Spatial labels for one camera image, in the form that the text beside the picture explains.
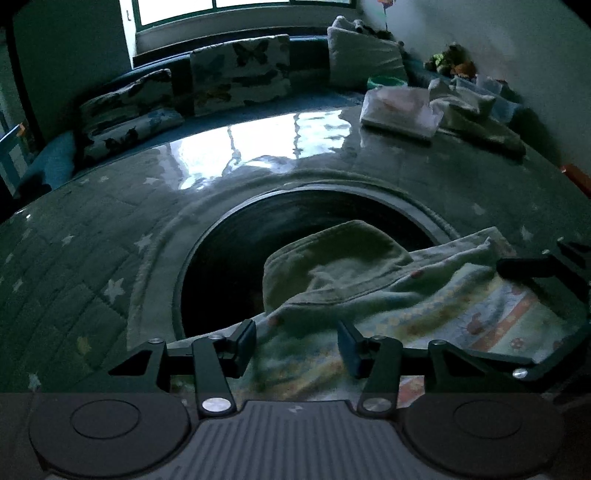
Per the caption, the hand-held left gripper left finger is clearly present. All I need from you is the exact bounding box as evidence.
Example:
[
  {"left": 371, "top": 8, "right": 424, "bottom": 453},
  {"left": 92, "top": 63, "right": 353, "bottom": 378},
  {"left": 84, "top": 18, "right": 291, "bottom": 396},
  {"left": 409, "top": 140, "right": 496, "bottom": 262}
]
[{"left": 108, "top": 318, "right": 257, "bottom": 415}]

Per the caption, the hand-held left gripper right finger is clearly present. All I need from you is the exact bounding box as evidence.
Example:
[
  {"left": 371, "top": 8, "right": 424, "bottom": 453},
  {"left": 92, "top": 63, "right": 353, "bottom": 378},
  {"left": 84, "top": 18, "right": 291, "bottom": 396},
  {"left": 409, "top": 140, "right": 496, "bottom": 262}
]
[{"left": 337, "top": 318, "right": 486, "bottom": 416}]

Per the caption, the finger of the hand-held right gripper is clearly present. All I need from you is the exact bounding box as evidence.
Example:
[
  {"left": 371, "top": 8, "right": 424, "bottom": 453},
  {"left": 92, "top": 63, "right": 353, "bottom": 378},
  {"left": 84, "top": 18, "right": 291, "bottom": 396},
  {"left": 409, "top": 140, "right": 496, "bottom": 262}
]
[
  {"left": 496, "top": 239, "right": 591, "bottom": 324},
  {"left": 462, "top": 330, "right": 591, "bottom": 383}
]

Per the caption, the dotted printed child jacket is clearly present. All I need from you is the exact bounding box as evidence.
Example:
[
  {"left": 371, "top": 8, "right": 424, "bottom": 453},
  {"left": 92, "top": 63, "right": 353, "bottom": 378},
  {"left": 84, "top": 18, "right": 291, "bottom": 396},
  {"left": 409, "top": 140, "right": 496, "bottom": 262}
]
[{"left": 166, "top": 219, "right": 591, "bottom": 409}]

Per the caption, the round black glass table inset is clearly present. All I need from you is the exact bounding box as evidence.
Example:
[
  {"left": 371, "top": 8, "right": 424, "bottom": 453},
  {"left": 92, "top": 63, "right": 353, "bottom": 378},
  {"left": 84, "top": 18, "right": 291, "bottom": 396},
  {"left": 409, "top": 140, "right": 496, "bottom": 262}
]
[{"left": 178, "top": 187, "right": 444, "bottom": 337}]

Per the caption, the orange box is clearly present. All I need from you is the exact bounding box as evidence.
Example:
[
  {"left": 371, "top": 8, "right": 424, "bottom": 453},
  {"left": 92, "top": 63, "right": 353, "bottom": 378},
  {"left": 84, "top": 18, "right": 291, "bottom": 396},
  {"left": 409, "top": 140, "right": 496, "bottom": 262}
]
[{"left": 560, "top": 163, "right": 591, "bottom": 195}]

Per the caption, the cream folded garment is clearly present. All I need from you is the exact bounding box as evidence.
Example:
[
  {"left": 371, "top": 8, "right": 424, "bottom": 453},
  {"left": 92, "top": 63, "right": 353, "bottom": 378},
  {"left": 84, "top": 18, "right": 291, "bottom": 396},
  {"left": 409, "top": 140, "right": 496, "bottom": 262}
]
[{"left": 427, "top": 78, "right": 527, "bottom": 158}]

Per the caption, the clear plastic storage box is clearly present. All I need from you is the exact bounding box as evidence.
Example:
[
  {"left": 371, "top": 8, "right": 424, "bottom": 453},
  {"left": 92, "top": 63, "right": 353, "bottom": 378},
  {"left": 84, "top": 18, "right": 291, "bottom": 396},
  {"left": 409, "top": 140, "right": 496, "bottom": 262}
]
[{"left": 451, "top": 76, "right": 523, "bottom": 121}]

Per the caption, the small clear plastic container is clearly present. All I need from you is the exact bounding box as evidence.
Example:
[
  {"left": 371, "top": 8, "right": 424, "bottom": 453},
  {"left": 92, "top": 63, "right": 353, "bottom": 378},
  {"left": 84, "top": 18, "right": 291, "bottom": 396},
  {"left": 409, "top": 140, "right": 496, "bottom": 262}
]
[{"left": 475, "top": 74, "right": 505, "bottom": 94}]

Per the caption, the quilted star tablecloth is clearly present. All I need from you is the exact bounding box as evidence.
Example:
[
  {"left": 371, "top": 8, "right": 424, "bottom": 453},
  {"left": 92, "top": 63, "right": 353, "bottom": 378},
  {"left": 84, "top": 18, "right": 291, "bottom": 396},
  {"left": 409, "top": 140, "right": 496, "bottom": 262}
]
[{"left": 0, "top": 99, "right": 591, "bottom": 398}]

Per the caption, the white tissue pack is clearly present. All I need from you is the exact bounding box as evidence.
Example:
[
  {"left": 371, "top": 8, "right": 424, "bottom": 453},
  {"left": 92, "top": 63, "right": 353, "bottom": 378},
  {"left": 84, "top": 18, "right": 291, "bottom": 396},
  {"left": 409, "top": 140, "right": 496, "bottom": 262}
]
[{"left": 360, "top": 87, "right": 444, "bottom": 139}]

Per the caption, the green bowl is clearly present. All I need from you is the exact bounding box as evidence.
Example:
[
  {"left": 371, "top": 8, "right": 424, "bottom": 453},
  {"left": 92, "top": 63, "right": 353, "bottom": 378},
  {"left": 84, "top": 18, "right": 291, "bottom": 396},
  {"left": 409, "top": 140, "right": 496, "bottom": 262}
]
[{"left": 367, "top": 75, "right": 408, "bottom": 92}]

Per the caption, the grey pillow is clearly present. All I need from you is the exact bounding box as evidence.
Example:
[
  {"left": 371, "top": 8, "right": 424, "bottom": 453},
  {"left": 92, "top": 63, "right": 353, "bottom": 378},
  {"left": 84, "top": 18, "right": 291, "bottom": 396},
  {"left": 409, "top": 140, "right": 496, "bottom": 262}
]
[{"left": 327, "top": 25, "right": 409, "bottom": 90}]

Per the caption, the teal cushion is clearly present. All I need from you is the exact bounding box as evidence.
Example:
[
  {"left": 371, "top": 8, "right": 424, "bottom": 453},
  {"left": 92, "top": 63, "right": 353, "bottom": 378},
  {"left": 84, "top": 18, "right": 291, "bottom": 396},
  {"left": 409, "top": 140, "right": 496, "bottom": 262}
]
[{"left": 17, "top": 130, "right": 78, "bottom": 195}]

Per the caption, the large butterfly print cushion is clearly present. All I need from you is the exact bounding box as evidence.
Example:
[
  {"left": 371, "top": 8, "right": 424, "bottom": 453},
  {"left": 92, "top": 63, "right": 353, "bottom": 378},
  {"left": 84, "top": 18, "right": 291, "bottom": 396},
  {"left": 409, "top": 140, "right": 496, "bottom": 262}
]
[{"left": 189, "top": 34, "right": 293, "bottom": 117}]

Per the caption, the grey plush toy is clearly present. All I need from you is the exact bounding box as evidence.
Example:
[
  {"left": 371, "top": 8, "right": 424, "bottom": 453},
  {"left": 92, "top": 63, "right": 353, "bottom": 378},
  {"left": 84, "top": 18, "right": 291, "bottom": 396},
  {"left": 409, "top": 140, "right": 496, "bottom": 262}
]
[{"left": 332, "top": 15, "right": 396, "bottom": 40}]

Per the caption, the orange hanging decoration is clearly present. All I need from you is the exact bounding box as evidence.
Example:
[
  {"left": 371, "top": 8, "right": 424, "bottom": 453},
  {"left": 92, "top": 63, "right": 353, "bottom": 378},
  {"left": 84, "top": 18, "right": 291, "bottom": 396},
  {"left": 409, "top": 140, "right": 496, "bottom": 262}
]
[{"left": 375, "top": 0, "right": 399, "bottom": 29}]

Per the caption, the teal wooden furniture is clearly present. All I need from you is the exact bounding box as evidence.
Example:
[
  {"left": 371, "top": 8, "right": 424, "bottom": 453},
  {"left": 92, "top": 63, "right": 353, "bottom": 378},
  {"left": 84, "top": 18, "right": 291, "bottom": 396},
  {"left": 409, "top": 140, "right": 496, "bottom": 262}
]
[{"left": 0, "top": 122, "right": 27, "bottom": 197}]

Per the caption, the window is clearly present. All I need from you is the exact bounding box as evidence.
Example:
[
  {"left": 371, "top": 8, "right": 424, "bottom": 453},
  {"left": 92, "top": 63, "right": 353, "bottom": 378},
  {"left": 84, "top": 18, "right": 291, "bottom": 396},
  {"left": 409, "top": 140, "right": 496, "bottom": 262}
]
[{"left": 120, "top": 0, "right": 365, "bottom": 52}]

